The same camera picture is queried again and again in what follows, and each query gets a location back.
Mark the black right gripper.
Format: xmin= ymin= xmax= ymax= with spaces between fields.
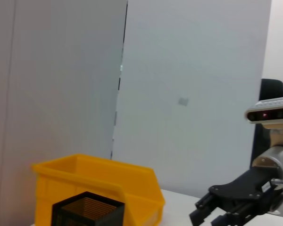
xmin=188 ymin=168 xmax=283 ymax=226

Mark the black mesh pen holder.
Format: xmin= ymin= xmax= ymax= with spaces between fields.
xmin=51 ymin=191 xmax=125 ymax=226

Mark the yellow plastic bin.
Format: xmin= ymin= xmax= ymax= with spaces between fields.
xmin=32 ymin=153 xmax=166 ymax=226

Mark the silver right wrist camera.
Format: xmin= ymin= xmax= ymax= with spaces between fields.
xmin=244 ymin=97 xmax=283 ymax=129

